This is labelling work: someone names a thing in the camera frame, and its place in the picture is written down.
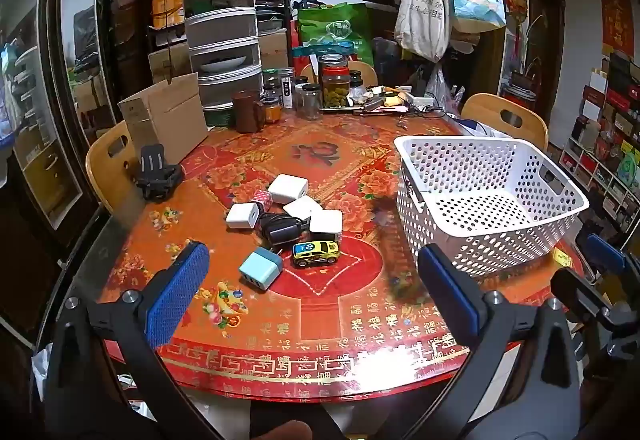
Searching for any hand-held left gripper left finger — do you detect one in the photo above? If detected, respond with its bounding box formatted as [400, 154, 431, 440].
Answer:
[47, 241, 221, 440]

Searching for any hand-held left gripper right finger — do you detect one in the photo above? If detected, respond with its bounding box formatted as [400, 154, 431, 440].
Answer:
[400, 244, 581, 440]

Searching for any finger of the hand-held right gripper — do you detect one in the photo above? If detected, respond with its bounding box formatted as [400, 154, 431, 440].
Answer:
[550, 267, 618, 328]
[575, 220, 628, 281]

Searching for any white perforated plastic basket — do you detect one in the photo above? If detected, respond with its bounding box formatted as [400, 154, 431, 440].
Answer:
[393, 135, 591, 277]

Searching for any off-white charger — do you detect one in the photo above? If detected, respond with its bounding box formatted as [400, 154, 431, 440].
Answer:
[226, 203, 263, 230]

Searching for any black charger with cable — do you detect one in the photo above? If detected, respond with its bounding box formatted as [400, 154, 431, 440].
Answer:
[256, 213, 313, 247]

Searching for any white cube charger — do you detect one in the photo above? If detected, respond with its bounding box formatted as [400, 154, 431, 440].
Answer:
[309, 210, 343, 241]
[282, 196, 323, 221]

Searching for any large white charger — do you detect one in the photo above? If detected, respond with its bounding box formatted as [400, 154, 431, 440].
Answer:
[267, 174, 308, 203]

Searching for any light blue charger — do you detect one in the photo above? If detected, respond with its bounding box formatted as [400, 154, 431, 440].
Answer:
[238, 247, 283, 291]

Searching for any white shelf with boxes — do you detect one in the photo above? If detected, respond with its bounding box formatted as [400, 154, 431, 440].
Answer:
[557, 50, 640, 241]

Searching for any red printed tablecloth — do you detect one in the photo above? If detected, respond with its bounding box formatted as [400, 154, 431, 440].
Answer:
[95, 108, 586, 403]

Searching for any yellow toy car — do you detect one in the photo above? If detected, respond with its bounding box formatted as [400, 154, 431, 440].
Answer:
[292, 240, 341, 268]

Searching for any white and blue bag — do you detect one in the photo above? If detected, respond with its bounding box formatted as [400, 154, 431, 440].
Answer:
[457, 117, 516, 138]

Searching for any open cardboard box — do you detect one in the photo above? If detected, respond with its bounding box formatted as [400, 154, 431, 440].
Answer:
[117, 73, 209, 166]

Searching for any brown mug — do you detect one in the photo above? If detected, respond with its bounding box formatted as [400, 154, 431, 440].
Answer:
[232, 90, 266, 133]

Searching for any clear plastic bag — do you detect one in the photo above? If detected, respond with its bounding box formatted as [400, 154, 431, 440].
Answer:
[425, 65, 463, 113]

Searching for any small jar with orange content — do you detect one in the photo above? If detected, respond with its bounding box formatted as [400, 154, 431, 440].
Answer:
[261, 96, 282, 123]

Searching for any pickle jar with red lid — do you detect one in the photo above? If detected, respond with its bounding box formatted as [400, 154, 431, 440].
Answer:
[321, 65, 352, 108]

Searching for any empty glass jar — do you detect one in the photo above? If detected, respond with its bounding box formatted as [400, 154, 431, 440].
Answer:
[299, 84, 323, 120]

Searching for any cardboard box with red print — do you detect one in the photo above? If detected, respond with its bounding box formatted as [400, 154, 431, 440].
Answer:
[257, 28, 291, 71]

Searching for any grey stacked drawer unit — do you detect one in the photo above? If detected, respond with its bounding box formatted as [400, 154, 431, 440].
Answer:
[181, 0, 264, 126]

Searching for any green shopping bag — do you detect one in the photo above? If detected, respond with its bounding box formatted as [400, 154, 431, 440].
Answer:
[297, 3, 375, 66]

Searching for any orange container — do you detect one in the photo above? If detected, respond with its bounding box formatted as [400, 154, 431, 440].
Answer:
[151, 0, 186, 28]

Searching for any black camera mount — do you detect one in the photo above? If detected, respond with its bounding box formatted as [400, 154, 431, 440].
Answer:
[132, 143, 185, 201]

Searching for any red wall hanging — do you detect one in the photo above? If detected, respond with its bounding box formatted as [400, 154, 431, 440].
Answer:
[600, 0, 635, 56]

